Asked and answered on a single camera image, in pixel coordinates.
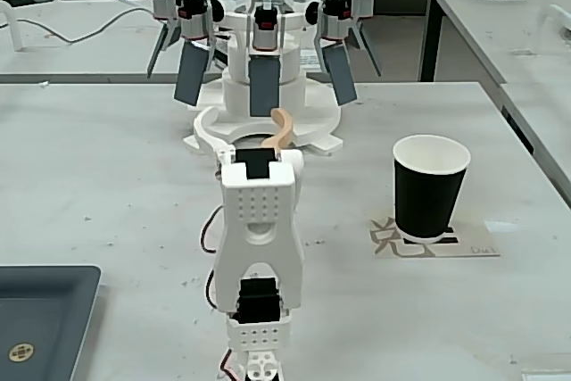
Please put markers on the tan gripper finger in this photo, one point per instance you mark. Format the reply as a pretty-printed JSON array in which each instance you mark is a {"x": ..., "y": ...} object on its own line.
[{"x": 287, "y": 131}]

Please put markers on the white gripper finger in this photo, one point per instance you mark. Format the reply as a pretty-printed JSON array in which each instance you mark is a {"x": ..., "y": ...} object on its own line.
[{"x": 203, "y": 129}]

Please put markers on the white paper cup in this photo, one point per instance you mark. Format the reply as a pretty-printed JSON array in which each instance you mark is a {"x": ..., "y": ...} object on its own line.
[{"x": 428, "y": 193}]

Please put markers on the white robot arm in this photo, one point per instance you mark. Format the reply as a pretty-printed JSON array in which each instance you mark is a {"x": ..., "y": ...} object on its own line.
[{"x": 259, "y": 220}]

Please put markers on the printed paper mat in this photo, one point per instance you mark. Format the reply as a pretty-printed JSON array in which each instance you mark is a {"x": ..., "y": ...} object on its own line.
[{"x": 473, "y": 242}]

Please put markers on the white dispenser machine base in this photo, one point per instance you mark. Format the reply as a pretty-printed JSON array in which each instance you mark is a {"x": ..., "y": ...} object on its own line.
[{"x": 294, "y": 64}]

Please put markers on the white curved stand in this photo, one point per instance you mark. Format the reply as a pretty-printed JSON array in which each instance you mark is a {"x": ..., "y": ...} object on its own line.
[
  {"x": 557, "y": 19},
  {"x": 15, "y": 28}
]

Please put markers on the white side table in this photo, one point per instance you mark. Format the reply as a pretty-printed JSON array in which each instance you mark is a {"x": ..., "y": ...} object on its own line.
[{"x": 482, "y": 28}]

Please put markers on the grey plastic tray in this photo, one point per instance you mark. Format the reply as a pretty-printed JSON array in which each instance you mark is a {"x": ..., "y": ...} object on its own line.
[{"x": 44, "y": 309}]

